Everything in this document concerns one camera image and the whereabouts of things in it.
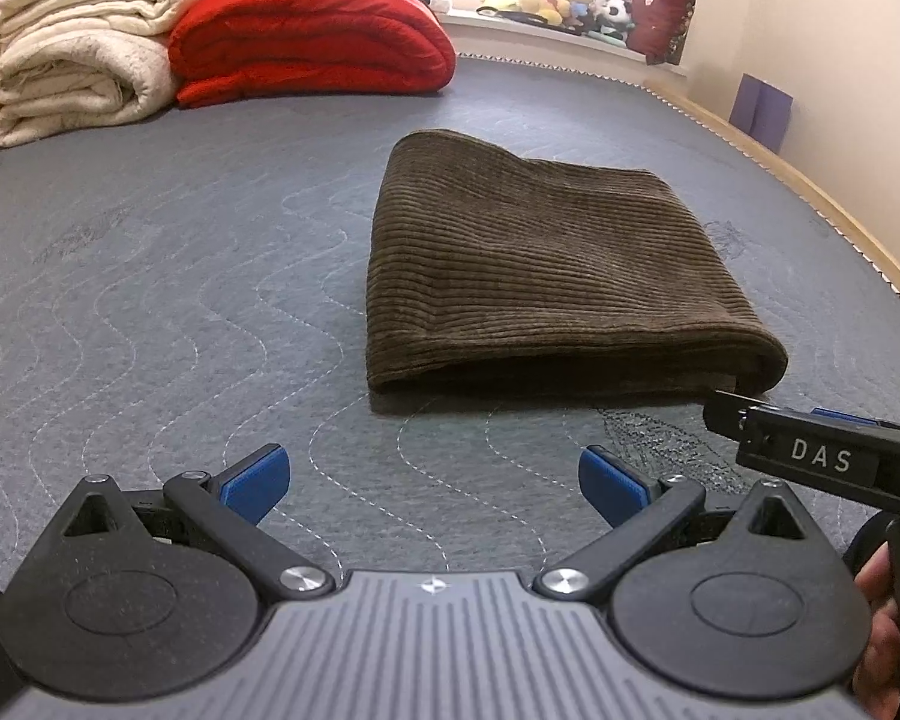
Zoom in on white window sill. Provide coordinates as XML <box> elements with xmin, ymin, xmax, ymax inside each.
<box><xmin>439</xmin><ymin>7</ymin><xmax>691</xmax><ymax>80</ymax></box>

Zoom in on wooden bed frame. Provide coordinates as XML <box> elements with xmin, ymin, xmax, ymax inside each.
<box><xmin>649</xmin><ymin>86</ymin><xmax>900</xmax><ymax>331</ymax></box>

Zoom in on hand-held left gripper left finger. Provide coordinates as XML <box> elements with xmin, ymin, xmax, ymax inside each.
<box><xmin>58</xmin><ymin>444</ymin><xmax>338</xmax><ymax>605</ymax></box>

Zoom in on person's right hand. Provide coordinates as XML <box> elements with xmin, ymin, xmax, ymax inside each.
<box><xmin>851</xmin><ymin>542</ymin><xmax>900</xmax><ymax>720</ymax></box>

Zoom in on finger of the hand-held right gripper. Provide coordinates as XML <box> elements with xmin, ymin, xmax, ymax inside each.
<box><xmin>810</xmin><ymin>406</ymin><xmax>900</xmax><ymax>434</ymax></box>
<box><xmin>703</xmin><ymin>388</ymin><xmax>752</xmax><ymax>442</ymax></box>

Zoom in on dark red cushion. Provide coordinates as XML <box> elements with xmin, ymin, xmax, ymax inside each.
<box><xmin>630</xmin><ymin>0</ymin><xmax>698</xmax><ymax>65</ymax></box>

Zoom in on grey quilted mattress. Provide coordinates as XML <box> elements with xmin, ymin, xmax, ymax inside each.
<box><xmin>0</xmin><ymin>52</ymin><xmax>900</xmax><ymax>593</ymax></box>

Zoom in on purple yoga mat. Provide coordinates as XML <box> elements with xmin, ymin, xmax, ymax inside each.
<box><xmin>730</xmin><ymin>73</ymin><xmax>794</xmax><ymax>153</ymax></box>

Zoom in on cream fleece folded blanket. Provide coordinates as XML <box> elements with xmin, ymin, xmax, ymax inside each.
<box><xmin>0</xmin><ymin>0</ymin><xmax>196</xmax><ymax>149</ymax></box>

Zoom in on red folded blanket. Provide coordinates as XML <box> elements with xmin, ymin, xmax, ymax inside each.
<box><xmin>169</xmin><ymin>0</ymin><xmax>457</xmax><ymax>107</ymax></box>

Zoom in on panda plush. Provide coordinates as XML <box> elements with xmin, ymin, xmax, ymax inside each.
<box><xmin>596</xmin><ymin>0</ymin><xmax>635</xmax><ymax>44</ymax></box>

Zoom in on brown corduroy pants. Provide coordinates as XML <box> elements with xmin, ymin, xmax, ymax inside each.
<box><xmin>366</xmin><ymin>130</ymin><xmax>788</xmax><ymax>398</ymax></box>

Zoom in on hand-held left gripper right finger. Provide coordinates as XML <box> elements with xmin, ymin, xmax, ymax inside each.
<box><xmin>532</xmin><ymin>446</ymin><xmax>827</xmax><ymax>606</ymax></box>

